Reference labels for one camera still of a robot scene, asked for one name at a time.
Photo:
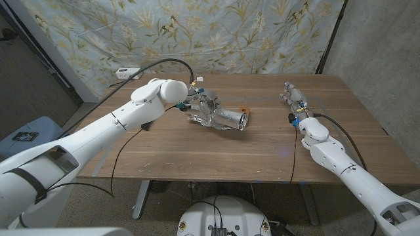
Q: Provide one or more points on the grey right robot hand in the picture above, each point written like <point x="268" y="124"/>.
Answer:
<point x="297" y="98"/>

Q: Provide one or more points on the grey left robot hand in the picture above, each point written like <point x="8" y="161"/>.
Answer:
<point x="208" y="101"/>

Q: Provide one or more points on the aluminum foil roll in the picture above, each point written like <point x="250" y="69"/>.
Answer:
<point x="229" y="118"/>

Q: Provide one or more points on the white robot shoulder cover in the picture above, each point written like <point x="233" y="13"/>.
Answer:
<point x="65" y="232"/>

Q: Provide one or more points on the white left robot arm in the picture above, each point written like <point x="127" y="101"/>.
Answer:
<point x="98" y="131"/>

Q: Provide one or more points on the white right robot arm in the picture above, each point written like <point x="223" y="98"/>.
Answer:
<point x="354" y="177"/>

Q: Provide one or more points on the orange wooden block with holes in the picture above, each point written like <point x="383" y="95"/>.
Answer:
<point x="244" y="110"/>

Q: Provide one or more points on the floral printed backdrop cloth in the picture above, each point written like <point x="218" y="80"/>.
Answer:
<point x="197" y="32"/>

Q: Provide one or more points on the white power strip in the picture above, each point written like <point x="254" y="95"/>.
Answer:
<point x="123" y="73"/>

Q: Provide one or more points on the grey metal table leg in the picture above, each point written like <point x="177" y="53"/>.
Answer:
<point x="141" y="200"/>
<point x="310" y="206"/>

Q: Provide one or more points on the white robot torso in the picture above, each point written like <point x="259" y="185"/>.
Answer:
<point x="226" y="213"/>

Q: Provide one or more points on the black hub on torso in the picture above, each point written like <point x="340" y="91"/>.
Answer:
<point x="218" y="231"/>

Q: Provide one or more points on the blue grey storage bin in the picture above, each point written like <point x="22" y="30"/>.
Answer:
<point x="42" y="126"/>

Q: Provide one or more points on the black card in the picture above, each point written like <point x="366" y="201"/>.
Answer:
<point x="25" y="136"/>

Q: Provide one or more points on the black round knob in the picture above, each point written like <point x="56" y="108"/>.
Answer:
<point x="8" y="33"/>

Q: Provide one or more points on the black backdrop frame pole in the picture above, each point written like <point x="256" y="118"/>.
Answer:
<point x="330" y="39"/>

